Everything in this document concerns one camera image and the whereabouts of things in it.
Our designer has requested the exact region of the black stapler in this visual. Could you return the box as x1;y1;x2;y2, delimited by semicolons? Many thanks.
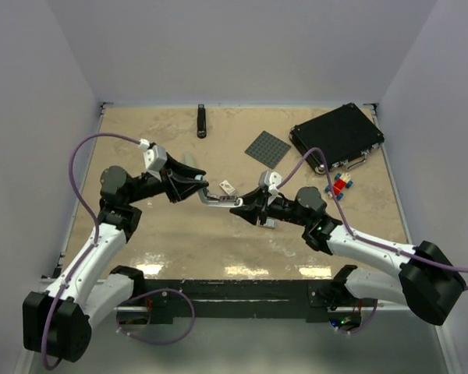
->
197;104;207;139

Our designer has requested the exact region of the black carrying case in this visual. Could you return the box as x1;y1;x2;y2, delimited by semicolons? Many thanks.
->
289;103;385;175

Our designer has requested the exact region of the grey lego baseplate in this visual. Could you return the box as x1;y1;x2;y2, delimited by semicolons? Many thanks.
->
244;131;291;169

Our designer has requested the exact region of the red blue lego car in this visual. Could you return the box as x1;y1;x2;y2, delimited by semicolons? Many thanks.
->
324;173;353;201

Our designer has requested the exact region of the beige green stapler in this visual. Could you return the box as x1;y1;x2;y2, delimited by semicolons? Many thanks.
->
183;152;196;168

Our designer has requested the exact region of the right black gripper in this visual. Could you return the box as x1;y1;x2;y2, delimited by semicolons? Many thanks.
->
230;186;310;228

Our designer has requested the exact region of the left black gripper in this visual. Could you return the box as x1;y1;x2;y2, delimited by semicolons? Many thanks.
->
126;152;207;204

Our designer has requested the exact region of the grey staple tray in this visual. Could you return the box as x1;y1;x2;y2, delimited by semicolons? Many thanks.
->
257;218;276;229

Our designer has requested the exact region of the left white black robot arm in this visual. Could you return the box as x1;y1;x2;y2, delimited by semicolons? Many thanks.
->
22;148;208;362

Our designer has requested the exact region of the light blue stapler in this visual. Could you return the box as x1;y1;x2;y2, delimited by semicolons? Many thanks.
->
197;187;243;209

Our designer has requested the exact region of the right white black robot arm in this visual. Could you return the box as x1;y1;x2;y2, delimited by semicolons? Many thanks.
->
230;187;466;326

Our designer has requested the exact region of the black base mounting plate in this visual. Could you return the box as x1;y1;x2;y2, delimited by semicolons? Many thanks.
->
121;280;374;324

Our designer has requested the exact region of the aluminium front rail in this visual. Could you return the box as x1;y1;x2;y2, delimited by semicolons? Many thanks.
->
34;277;445;312

